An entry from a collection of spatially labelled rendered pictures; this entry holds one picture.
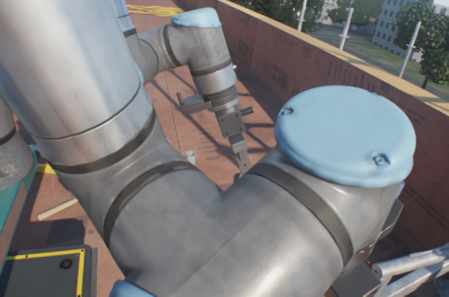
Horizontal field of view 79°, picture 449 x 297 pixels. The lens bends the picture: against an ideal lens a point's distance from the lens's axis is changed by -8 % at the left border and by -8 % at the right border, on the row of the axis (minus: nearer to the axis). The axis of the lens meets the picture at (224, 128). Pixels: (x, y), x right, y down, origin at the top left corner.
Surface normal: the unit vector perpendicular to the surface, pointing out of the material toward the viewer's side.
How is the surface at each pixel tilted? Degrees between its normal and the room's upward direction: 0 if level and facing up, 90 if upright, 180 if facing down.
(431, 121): 90
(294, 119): 19
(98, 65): 84
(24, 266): 0
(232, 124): 84
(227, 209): 32
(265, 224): 26
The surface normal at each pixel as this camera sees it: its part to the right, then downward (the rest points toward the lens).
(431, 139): -0.96, 0.00
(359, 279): -0.18, -0.70
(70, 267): 0.13, -0.87
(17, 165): 0.96, -0.11
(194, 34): -0.07, 0.44
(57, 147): -0.12, 0.68
